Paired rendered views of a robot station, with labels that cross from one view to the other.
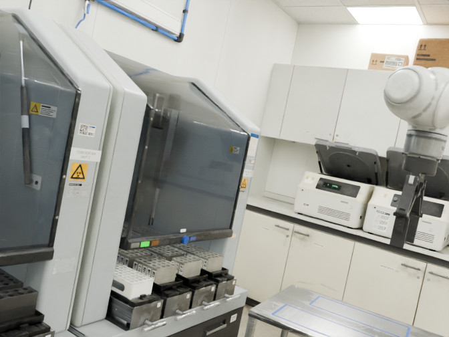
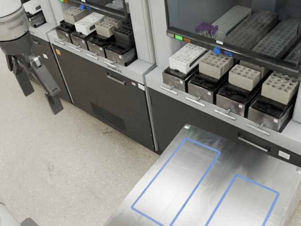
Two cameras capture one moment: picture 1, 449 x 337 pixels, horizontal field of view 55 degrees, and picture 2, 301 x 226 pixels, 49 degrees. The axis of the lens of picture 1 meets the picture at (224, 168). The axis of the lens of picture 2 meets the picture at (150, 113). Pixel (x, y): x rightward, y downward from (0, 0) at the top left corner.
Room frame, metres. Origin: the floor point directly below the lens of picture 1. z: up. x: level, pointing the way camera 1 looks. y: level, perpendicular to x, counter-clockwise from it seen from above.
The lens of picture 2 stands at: (1.48, -1.09, 1.75)
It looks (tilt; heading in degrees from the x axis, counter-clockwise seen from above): 43 degrees down; 104
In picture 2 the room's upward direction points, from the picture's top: 9 degrees counter-clockwise
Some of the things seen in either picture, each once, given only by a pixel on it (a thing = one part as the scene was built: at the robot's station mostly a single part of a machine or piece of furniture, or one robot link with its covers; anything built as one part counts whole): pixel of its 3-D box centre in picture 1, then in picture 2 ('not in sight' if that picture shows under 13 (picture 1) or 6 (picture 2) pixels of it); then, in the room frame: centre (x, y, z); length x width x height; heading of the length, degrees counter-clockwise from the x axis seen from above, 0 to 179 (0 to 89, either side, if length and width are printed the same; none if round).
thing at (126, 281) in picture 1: (111, 275); (195, 52); (1.41, 0.30, 0.83); 0.30 x 0.10 x 0.06; 57
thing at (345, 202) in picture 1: (343, 183); not in sight; (3.66, -1.02, 1.22); 0.62 x 0.56 x 0.64; 145
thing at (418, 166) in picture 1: (417, 176); (19, 49); (1.03, -0.46, 1.36); 0.08 x 0.07 x 0.09; 147
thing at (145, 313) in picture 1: (83, 277); (210, 48); (1.49, 0.41, 0.78); 0.73 x 0.14 x 0.09; 57
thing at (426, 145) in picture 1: (423, 146); (6, 22); (1.03, -0.46, 1.43); 0.09 x 0.09 x 0.06
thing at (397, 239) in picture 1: (399, 231); (25, 84); (0.98, -0.42, 1.22); 0.03 x 0.01 x 0.07; 57
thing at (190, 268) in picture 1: (190, 268); (241, 80); (1.61, 0.05, 0.85); 0.12 x 0.02 x 0.06; 146
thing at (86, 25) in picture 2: not in sight; (99, 19); (0.82, 0.69, 0.83); 0.30 x 0.10 x 0.06; 57
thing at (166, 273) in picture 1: (164, 274); (210, 69); (1.49, 0.14, 0.85); 0.12 x 0.02 x 0.06; 147
